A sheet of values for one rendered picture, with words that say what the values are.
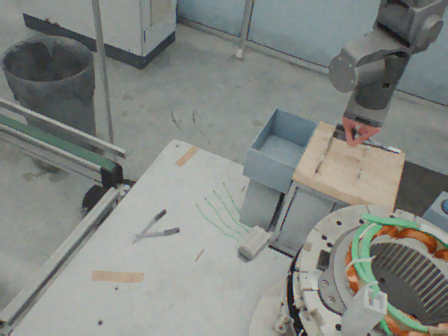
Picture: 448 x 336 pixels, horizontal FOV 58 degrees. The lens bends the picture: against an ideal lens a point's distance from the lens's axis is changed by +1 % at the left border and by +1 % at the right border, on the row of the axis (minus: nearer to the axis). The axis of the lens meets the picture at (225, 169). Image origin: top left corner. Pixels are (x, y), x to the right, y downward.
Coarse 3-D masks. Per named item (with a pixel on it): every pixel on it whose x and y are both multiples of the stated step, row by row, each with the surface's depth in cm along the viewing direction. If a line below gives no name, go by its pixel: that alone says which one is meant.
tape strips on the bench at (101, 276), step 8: (192, 152) 122; (184, 160) 119; (96, 272) 92; (104, 272) 92; (112, 272) 92; (120, 272) 92; (96, 280) 91; (104, 280) 91; (112, 280) 91; (120, 280) 91; (128, 280) 91; (136, 280) 92
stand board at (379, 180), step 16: (320, 128) 92; (320, 144) 88; (336, 144) 89; (304, 160) 84; (336, 160) 85; (352, 160) 86; (368, 160) 87; (384, 160) 87; (400, 160) 88; (304, 176) 81; (320, 176) 81; (336, 176) 82; (352, 176) 83; (368, 176) 83; (384, 176) 84; (400, 176) 84; (336, 192) 80; (352, 192) 80; (368, 192) 80; (384, 192) 81
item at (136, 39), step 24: (24, 0) 282; (48, 0) 273; (72, 0) 265; (120, 0) 250; (144, 0) 248; (168, 0) 274; (48, 24) 289; (72, 24) 278; (120, 24) 262; (144, 24) 259; (168, 24) 290; (96, 48) 286; (120, 48) 275; (144, 48) 270
